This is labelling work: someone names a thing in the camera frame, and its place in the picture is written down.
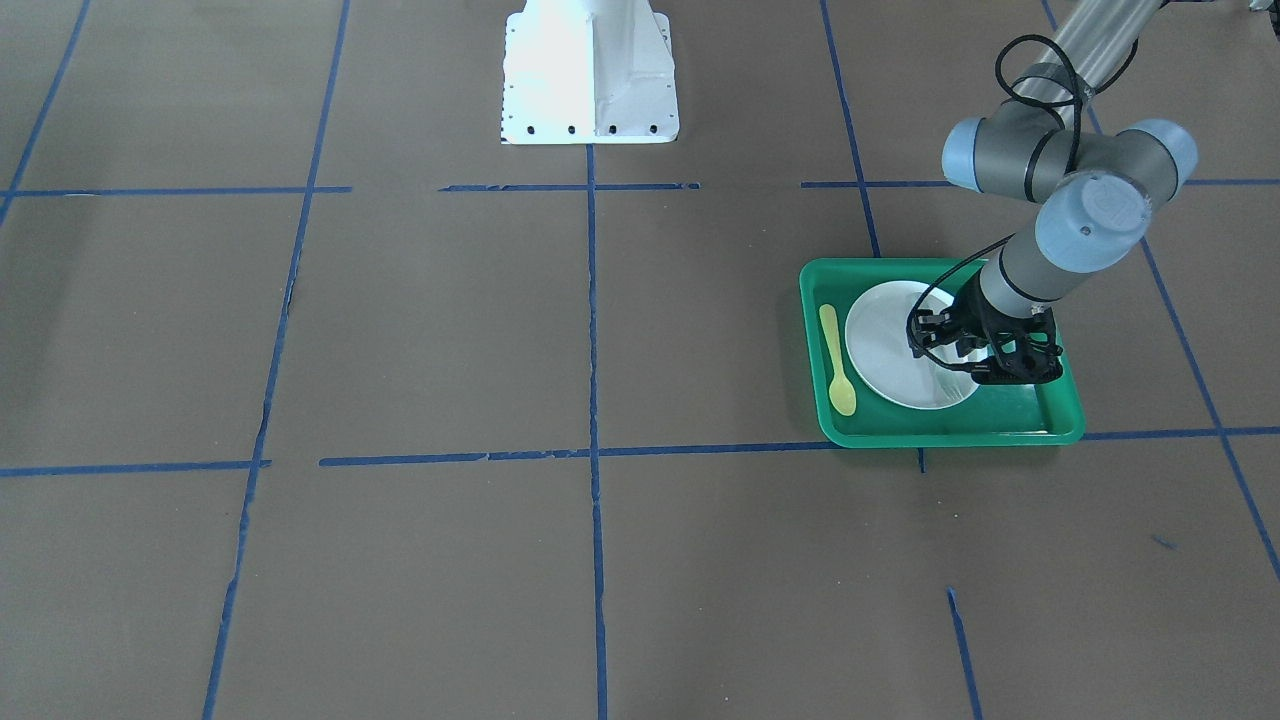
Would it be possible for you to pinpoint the green plastic tray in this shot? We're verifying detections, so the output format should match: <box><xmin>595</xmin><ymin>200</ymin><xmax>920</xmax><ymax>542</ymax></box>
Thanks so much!
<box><xmin>799</xmin><ymin>258</ymin><xmax>1085</xmax><ymax>448</ymax></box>

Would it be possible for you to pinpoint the yellow plastic spoon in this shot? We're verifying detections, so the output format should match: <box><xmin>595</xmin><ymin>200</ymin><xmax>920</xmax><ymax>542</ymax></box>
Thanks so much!
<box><xmin>818</xmin><ymin>304</ymin><xmax>858</xmax><ymax>416</ymax></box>

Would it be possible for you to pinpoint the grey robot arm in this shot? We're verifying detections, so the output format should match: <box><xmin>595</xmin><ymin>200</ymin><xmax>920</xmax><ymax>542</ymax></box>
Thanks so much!
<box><xmin>905</xmin><ymin>1</ymin><xmax>1199</xmax><ymax>386</ymax></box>

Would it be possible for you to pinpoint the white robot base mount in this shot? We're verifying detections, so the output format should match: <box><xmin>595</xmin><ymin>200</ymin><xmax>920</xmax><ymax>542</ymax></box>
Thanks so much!
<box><xmin>499</xmin><ymin>1</ymin><xmax>681</xmax><ymax>146</ymax></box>

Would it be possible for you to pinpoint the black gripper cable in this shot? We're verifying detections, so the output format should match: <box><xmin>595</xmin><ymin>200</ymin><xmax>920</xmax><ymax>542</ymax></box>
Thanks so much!
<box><xmin>905</xmin><ymin>35</ymin><xmax>1140</xmax><ymax>373</ymax></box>

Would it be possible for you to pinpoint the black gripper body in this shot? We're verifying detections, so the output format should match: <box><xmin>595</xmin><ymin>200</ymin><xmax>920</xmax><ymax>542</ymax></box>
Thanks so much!
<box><xmin>951</xmin><ymin>275</ymin><xmax>1064</xmax><ymax>386</ymax></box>

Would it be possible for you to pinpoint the white round plate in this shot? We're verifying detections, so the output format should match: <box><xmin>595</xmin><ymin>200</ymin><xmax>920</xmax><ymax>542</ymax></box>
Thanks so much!
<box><xmin>844</xmin><ymin>281</ymin><xmax>978</xmax><ymax>411</ymax></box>

